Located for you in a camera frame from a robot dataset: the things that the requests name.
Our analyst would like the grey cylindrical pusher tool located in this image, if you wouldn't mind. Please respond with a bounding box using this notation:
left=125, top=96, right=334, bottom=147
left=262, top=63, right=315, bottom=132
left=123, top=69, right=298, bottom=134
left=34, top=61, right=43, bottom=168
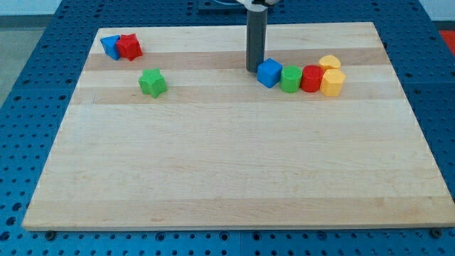
left=245, top=4, right=267, bottom=73

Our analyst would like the blue triangle block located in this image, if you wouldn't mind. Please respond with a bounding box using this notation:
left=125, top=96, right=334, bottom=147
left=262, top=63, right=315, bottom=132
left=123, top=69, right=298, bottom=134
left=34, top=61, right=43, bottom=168
left=100, top=35, right=120, bottom=60

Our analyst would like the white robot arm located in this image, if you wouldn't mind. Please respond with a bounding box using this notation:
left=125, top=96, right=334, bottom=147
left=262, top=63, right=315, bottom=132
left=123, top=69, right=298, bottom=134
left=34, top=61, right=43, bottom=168
left=236, top=0, right=280, bottom=8

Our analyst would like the green star block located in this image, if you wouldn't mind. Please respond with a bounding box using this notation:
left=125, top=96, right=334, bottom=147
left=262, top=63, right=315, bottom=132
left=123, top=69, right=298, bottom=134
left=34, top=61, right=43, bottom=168
left=138, top=68, right=168, bottom=98

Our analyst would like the green cylinder block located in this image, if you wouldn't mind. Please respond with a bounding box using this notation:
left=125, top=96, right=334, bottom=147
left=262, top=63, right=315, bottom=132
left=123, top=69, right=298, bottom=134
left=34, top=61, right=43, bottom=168
left=279, top=65, right=302, bottom=93

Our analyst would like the red cylinder block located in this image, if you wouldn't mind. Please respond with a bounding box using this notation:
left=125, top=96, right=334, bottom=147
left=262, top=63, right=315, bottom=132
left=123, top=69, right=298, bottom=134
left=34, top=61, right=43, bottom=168
left=301, top=65, right=324, bottom=92

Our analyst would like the yellow heart block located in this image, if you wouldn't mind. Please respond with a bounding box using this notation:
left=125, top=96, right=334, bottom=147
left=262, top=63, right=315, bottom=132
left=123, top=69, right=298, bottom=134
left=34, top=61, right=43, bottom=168
left=318, top=55, right=341, bottom=71

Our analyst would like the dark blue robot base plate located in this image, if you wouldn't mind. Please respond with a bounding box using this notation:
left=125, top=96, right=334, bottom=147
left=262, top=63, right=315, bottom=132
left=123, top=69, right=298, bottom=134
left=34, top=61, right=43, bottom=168
left=197, top=0, right=274, bottom=16

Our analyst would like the wooden board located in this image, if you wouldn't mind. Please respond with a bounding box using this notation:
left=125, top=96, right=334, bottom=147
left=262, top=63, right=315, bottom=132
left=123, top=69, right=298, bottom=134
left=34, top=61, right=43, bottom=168
left=22, top=22, right=454, bottom=231

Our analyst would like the red star block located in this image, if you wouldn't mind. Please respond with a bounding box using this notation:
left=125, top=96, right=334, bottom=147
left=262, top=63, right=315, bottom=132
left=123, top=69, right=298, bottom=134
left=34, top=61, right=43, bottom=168
left=115, top=33, right=143, bottom=61

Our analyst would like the yellow hexagon block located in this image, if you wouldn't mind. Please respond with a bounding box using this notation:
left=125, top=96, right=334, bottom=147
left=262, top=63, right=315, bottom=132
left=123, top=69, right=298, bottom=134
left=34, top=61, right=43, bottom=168
left=320, top=69, right=346, bottom=97

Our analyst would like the blue cube block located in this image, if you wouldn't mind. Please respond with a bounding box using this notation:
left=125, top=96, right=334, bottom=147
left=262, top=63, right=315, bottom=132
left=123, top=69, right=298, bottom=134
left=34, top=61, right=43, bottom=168
left=257, top=58, right=283, bottom=88

